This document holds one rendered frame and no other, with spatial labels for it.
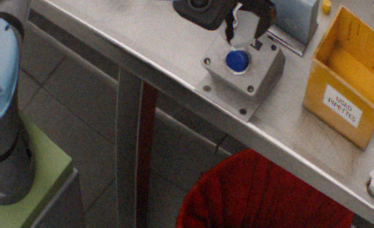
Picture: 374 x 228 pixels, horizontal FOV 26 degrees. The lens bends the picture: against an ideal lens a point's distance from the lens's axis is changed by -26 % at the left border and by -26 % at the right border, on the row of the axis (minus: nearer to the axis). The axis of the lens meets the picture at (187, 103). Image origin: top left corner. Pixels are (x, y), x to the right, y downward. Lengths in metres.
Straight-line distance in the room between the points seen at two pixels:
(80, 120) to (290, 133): 1.09
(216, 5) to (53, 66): 1.39
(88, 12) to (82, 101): 0.99
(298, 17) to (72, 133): 1.07
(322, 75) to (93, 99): 1.17
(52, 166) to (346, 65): 0.43
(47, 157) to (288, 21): 0.37
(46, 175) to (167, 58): 0.25
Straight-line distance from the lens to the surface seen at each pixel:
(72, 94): 2.24
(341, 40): 1.25
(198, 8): 0.92
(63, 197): 1.11
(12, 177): 1.02
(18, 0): 0.98
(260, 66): 1.13
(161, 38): 1.22
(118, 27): 1.23
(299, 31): 1.22
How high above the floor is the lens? 1.83
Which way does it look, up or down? 55 degrees down
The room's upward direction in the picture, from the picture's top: 9 degrees clockwise
